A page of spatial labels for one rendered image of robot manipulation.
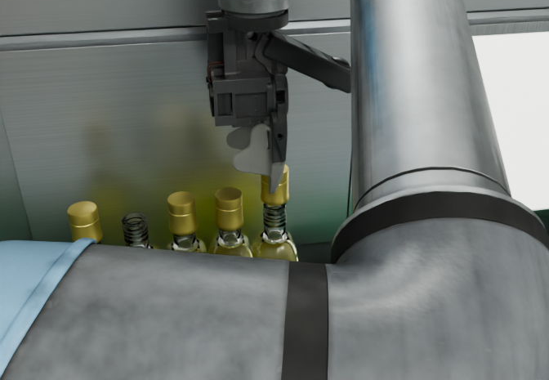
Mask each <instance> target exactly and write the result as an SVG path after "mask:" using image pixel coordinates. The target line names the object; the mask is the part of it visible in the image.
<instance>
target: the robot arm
mask: <svg viewBox="0 0 549 380"><path fill-rule="evenodd" d="M290 4H291V0H218V5H219V7H220V8H221V11H205V16H206V30H207V44H208V60H207V61H208V68H207V72H208V76H207V77H206V83H208V89H209V101H210V109H211V112H212V117H215V126H216V127H219V126H229V125H232V127H240V128H238V129H236V130H234V131H232V132H230V133H229V134H228V135H227V138H226V142H227V145H228V146H229V147H231V148H234V149H239V150H241V151H239V152H238V153H237V154H235V155H234V157H233V159H232V164H233V167H234V169H235V170H237V171H239V172H247V173H253V174H258V175H264V176H268V177H269V193H270V194H273V193H274V192H275V191H276V190H277V188H278V186H279V183H280V182H281V181H282V178H283V171H284V165H285V161H286V152H287V141H288V122H287V114H288V80H287V77H286V76H285V74H286V73H287V72H288V68H290V69H293V70H296V71H297V72H299V73H301V74H304V75H306V76H309V77H311V78H313V79H316V80H318V81H320V82H322V83H323V84H324V85H325V86H326V87H328V88H331V89H338V90H340V91H343V92H345V93H351V153H352V215H351V216H349V217H348V218H347V219H346V220H345V221H344V222H343V223H342V224H341V226H340V227H339V229H338V230H337V233H336V234H335V236H334V238H333V242H332V247H331V264H319V263H309V262H291V261H288V260H278V259H269V258H259V257H240V256H231V255H221V254H211V253H192V252H182V251H173V250H163V249H153V248H135V247H125V246H115V245H106V244H96V240H95V239H90V238H81V239H78V240H76V241H75V242H74V243H68V242H48V241H29V240H7V241H1V242H0V380H549V238H548V234H547V232H546V228H545V226H544V225H543V223H542V221H541V219H540V218H539V217H538V216H537V215H536V214H535V212H534V211H533V210H532V209H530V208H528V207H527V206H526V205H524V204H523V203H521V202H520V201H518V200H516V199H513V198H512V195H511V189H510V186H509V182H508V179H507V173H506V169H505V166H504V162H503V159H502V153H501V150H500V146H499V143H498V137H497V133H496V130H495V126H494V123H493V117H492V114H491V110H490V107H489V101H488V97H487V94H486V90H485V86H484V80H483V77H482V73H481V70H480V64H479V61H478V57H477V54H476V50H475V44H474V41H473V37H472V34H471V28H470V25H469V21H468V18H467V14H466V8H465V5H464V1H463V0H350V64H349V62H348V61H347V60H345V59H344V58H342V57H340V56H330V55H328V54H326V53H324V52H321V51H319V50H317V49H315V48H313V47H310V46H308V45H306V44H305V43H303V42H299V41H297V40H296V39H294V38H290V37H289V36H287V35H285V34H282V33H280V32H278V31H276V29H281V28H283V27H285V26H286V25H288V8H289V7H290ZM249 32H253V33H252V34H251V35H247V34H248V33H249ZM231 110H232V114H231ZM260 121H261V122H260Z"/></svg>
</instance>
